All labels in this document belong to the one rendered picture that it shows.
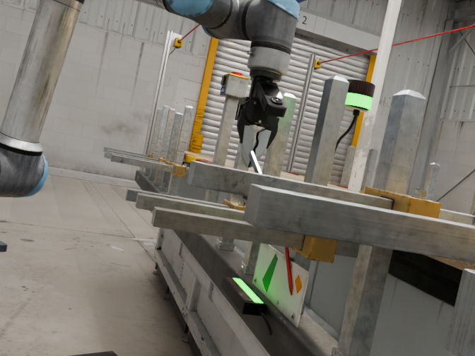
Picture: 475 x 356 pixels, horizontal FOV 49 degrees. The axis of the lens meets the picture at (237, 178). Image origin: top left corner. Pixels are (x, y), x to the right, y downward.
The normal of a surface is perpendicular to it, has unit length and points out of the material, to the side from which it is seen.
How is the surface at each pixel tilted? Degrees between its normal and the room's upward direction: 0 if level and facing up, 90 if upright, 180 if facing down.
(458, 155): 90
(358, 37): 90
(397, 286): 90
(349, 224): 90
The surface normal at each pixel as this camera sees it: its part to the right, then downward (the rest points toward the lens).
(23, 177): 0.80, 0.37
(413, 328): -0.94, -0.18
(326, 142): 0.27, 0.11
